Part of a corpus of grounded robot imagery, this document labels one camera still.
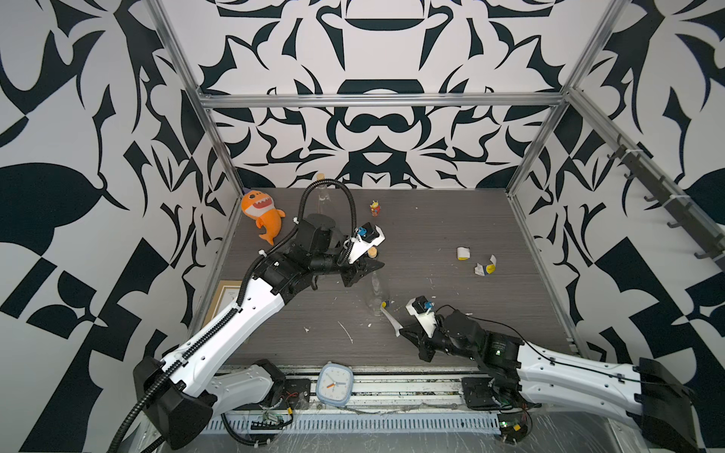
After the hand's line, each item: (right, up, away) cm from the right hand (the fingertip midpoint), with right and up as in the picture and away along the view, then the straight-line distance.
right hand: (398, 329), depth 76 cm
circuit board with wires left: (-31, -19, -8) cm, 37 cm away
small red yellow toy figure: (-5, +34, +33) cm, 47 cm away
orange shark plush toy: (-46, +34, +28) cm, 64 cm away
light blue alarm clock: (-16, -13, -2) cm, 21 cm away
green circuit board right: (+28, -23, -4) cm, 36 cm away
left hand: (-7, +22, -6) cm, 24 cm away
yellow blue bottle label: (+25, +17, +24) cm, 39 cm away
